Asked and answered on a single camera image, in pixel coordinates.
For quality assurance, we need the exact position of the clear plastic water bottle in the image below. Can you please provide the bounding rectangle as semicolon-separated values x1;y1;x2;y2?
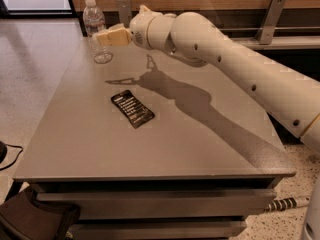
82;0;113;64

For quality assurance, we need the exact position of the black snack packet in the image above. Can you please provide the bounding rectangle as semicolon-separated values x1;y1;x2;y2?
111;90;155;129

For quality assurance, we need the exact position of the grey metal bracket left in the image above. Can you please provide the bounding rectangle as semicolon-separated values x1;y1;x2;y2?
116;0;132;27

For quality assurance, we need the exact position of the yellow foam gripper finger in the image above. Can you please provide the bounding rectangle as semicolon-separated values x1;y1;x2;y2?
96;24;125;46
107;28;131;46

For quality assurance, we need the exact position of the black cable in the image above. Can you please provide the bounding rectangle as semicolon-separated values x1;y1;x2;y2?
0;141;24;172

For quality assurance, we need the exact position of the grey metal bracket right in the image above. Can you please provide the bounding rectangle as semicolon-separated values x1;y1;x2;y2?
256;0;287;45

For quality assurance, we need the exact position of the striped power strip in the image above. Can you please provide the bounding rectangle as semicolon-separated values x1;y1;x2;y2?
264;197;310;212

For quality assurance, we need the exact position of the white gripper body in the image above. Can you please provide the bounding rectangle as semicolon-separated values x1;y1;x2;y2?
129;5;163;49

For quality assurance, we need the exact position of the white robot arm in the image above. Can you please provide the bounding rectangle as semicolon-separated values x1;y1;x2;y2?
93;5;320;153

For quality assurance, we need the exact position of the grey metal bracket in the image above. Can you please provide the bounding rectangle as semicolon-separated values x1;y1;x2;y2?
116;0;132;27
256;0;287;45

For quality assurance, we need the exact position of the black bag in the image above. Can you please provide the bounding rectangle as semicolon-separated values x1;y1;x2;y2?
0;187;80;240

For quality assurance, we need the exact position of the metal rail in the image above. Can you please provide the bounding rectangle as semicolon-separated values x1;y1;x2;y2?
220;26;320;32

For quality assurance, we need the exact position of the grey drawer cabinet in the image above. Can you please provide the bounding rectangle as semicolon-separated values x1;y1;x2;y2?
36;189;274;240

